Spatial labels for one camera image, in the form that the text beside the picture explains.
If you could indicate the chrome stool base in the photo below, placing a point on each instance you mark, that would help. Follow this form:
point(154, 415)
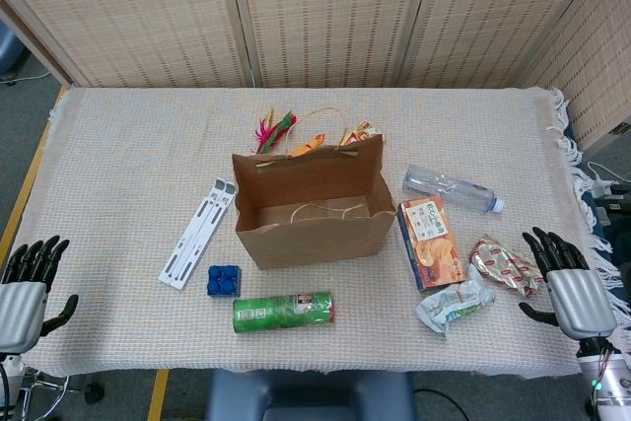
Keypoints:
point(93, 394)

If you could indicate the blue grey office chair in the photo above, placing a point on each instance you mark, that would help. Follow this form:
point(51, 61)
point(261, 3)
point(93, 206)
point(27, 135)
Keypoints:
point(7, 49)

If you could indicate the blue toy building block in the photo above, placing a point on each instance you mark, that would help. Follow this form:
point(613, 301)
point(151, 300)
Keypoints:
point(223, 282)

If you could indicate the white green snack packet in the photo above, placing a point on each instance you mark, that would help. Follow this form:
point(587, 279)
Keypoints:
point(451, 302)

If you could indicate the black box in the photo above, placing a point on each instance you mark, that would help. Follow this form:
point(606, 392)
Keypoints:
point(616, 224)

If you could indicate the woven bamboo screen panel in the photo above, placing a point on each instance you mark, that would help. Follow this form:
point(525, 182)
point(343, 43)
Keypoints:
point(493, 12)
point(335, 12)
point(601, 71)
point(123, 12)

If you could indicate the blue padded chair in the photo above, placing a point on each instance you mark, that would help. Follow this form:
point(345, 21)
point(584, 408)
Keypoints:
point(305, 391)

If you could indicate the red gold snack packet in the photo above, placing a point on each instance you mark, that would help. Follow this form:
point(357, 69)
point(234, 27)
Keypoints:
point(500, 265)

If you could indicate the colourful feather shuttlecock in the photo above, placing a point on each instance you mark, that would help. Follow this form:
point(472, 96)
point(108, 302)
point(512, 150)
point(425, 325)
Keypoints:
point(273, 135)

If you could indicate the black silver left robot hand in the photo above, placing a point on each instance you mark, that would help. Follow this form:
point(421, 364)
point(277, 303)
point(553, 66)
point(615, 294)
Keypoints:
point(20, 307)

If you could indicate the orange blue cookie box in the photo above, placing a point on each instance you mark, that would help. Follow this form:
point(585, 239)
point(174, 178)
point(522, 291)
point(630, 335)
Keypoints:
point(434, 243)

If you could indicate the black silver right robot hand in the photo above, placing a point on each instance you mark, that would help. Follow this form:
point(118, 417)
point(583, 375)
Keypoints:
point(581, 302)

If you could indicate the brown paper bag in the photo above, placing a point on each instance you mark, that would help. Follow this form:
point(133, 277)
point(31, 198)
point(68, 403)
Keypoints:
point(315, 243)

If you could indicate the orange snack packet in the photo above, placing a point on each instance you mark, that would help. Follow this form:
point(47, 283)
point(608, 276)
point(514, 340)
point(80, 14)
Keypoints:
point(305, 146)

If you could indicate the beige woven tablecloth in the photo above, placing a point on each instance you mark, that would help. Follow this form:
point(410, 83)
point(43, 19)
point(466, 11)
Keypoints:
point(123, 169)

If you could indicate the white folding stand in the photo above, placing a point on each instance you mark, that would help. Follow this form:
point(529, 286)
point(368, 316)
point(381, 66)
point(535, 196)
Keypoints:
point(197, 233)

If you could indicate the clear plastic water bottle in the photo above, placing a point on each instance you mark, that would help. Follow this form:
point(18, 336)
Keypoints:
point(443, 187)

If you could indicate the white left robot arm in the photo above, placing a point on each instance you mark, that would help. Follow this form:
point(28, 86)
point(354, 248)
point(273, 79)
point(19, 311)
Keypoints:
point(12, 367)

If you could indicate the green chips can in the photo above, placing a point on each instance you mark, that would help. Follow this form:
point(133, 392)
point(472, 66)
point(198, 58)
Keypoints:
point(281, 312)

